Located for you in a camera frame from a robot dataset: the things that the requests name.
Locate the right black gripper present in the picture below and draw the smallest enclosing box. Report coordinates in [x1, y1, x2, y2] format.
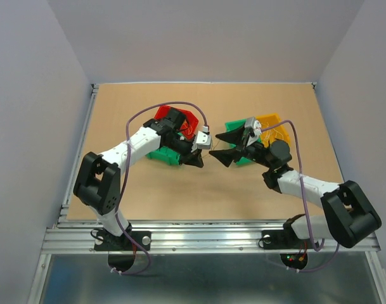
[209, 122, 273, 169]

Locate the green plastic bin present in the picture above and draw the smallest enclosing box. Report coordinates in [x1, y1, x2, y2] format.
[225, 119, 252, 167]
[146, 146, 180, 166]

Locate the white thin wire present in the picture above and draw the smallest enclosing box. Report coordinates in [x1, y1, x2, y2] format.
[259, 120, 287, 143]

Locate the yellow plastic bin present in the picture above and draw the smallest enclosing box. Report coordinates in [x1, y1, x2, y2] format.
[255, 112, 291, 145]

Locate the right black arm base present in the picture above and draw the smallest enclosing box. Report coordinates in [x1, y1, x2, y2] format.
[258, 213, 312, 250]

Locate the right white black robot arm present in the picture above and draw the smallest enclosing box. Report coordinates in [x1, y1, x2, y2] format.
[210, 126, 382, 248]

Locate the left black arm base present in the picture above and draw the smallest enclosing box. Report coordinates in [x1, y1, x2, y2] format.
[90, 228, 151, 251]

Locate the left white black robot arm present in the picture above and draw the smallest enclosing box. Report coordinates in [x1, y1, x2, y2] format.
[73, 108, 212, 250]

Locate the red plastic bin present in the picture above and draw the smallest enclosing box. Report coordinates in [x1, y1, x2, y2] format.
[154, 105, 198, 140]

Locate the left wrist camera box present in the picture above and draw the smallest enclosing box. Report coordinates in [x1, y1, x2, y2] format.
[194, 131, 212, 149]

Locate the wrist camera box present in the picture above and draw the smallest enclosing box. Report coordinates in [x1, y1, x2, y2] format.
[194, 131, 212, 149]
[244, 117, 262, 147]

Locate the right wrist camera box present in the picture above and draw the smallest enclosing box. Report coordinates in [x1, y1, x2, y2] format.
[244, 117, 262, 147]

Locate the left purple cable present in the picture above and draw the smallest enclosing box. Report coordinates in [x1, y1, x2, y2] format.
[109, 101, 211, 277]

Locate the purple cable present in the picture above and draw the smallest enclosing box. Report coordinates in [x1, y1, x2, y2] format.
[109, 101, 211, 277]
[259, 119, 341, 274]

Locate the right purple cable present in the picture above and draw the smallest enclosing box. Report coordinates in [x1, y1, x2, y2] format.
[259, 119, 341, 274]

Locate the aluminium frame rail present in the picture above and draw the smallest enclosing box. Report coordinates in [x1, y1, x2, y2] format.
[24, 82, 386, 304]

